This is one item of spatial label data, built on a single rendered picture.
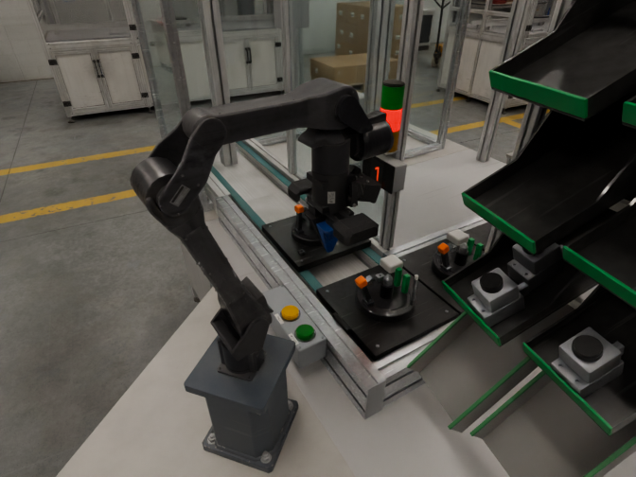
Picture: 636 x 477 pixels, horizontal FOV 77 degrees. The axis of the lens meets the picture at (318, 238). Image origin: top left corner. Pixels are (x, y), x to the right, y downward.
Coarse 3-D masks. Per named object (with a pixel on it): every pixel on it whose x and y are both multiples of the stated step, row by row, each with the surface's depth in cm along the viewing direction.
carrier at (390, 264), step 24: (384, 264) 105; (336, 288) 100; (384, 288) 92; (408, 288) 94; (336, 312) 93; (360, 312) 92; (384, 312) 90; (408, 312) 90; (432, 312) 92; (456, 312) 92; (360, 336) 87; (384, 336) 87; (408, 336) 87
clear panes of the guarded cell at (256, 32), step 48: (144, 0) 136; (192, 0) 160; (240, 0) 169; (432, 0) 182; (192, 48) 169; (240, 48) 179; (432, 48) 190; (192, 96) 178; (240, 96) 189; (432, 96) 198
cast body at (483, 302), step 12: (492, 276) 56; (504, 276) 56; (480, 288) 57; (492, 288) 55; (504, 288) 55; (516, 288) 55; (528, 288) 59; (468, 300) 60; (480, 300) 58; (492, 300) 55; (504, 300) 56; (516, 300) 57; (480, 312) 58; (492, 312) 57; (504, 312) 58; (492, 324) 58
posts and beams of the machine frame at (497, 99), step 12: (516, 0) 155; (528, 0) 154; (516, 12) 156; (516, 24) 157; (504, 36) 163; (516, 36) 160; (504, 48) 164; (516, 48) 164; (504, 60) 166; (492, 96) 175; (504, 96) 174; (492, 108) 178; (492, 120) 179; (492, 132) 182; (480, 144) 188; (492, 144) 187; (480, 156) 191
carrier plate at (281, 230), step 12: (264, 228) 122; (276, 228) 122; (288, 228) 122; (276, 240) 117; (288, 240) 117; (288, 252) 112; (312, 252) 112; (324, 252) 112; (336, 252) 112; (348, 252) 114; (300, 264) 107; (312, 264) 109
